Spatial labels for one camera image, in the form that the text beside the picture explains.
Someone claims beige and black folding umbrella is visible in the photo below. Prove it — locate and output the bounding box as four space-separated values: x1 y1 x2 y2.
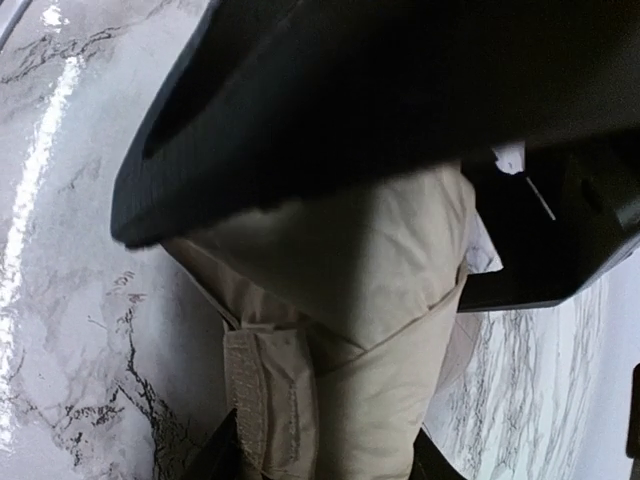
163 163 476 479

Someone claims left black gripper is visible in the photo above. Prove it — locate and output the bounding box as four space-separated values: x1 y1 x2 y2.
459 130 639 312

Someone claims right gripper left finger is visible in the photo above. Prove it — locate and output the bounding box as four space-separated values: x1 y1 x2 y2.
184 410 242 480

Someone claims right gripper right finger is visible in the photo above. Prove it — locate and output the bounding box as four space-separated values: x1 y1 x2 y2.
409 429 465 480

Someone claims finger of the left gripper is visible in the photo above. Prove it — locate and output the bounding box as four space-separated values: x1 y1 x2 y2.
110 1 639 249

